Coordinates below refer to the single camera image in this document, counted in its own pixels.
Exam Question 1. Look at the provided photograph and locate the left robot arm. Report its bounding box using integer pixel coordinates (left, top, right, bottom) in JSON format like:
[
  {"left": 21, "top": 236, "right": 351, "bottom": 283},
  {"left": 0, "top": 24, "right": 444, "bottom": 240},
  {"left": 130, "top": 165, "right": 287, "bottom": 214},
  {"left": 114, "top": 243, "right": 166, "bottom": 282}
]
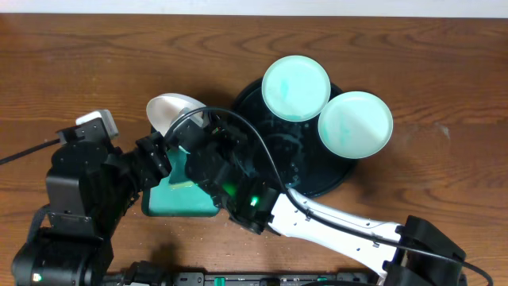
[{"left": 11, "top": 118, "right": 171, "bottom": 286}]

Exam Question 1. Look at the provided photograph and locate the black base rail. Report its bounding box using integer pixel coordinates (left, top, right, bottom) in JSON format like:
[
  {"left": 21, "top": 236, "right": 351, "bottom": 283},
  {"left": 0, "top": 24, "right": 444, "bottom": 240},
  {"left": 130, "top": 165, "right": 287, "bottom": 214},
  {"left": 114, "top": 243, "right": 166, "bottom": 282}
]
[{"left": 102, "top": 261, "right": 468, "bottom": 286}]

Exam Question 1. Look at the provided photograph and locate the mint green plate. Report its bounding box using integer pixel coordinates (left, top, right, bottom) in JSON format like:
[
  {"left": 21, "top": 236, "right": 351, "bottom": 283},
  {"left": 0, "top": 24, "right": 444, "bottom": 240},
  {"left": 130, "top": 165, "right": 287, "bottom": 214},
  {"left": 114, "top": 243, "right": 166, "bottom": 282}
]
[
  {"left": 261, "top": 55, "right": 331, "bottom": 122},
  {"left": 317, "top": 91, "right": 394, "bottom": 159}
]

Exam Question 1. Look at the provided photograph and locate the white plate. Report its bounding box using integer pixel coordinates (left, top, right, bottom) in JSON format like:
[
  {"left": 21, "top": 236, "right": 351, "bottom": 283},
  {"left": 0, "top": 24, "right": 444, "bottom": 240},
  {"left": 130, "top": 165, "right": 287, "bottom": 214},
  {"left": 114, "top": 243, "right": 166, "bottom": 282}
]
[{"left": 146, "top": 93, "right": 206, "bottom": 136}]

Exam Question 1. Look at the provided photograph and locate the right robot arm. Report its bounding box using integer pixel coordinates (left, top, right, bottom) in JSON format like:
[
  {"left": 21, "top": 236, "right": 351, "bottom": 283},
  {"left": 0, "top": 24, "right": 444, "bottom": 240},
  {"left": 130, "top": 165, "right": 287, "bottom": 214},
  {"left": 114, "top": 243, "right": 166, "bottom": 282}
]
[{"left": 164, "top": 112, "right": 465, "bottom": 285}]

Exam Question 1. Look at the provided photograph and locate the rectangular green soapy tray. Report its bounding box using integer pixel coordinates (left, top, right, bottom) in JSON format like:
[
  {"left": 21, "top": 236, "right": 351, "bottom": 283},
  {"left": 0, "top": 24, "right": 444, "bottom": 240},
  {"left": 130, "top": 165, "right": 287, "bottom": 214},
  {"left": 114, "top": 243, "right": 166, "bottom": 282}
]
[{"left": 141, "top": 140, "right": 219, "bottom": 217}]

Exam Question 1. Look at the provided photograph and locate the round black tray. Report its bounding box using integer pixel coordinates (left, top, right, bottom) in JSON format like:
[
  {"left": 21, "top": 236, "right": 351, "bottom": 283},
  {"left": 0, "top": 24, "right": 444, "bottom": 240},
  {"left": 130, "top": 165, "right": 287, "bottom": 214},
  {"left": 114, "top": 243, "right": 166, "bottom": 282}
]
[{"left": 232, "top": 79, "right": 357, "bottom": 198}]

